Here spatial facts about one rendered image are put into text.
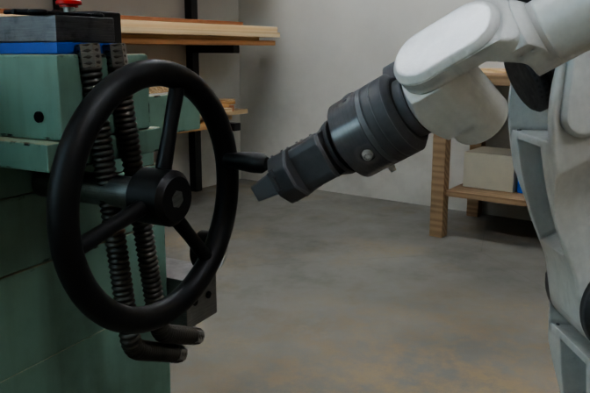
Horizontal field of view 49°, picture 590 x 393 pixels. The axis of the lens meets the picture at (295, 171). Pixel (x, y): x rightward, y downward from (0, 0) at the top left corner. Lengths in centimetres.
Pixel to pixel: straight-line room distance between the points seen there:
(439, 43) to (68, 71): 38
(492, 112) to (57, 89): 44
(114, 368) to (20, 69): 45
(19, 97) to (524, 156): 67
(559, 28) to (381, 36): 365
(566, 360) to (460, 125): 55
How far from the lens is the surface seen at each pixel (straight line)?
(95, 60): 73
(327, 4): 446
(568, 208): 93
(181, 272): 105
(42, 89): 73
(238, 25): 420
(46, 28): 74
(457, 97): 64
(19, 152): 74
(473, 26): 61
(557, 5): 62
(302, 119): 459
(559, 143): 88
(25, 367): 87
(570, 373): 113
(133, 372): 102
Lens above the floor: 96
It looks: 11 degrees down
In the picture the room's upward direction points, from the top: straight up
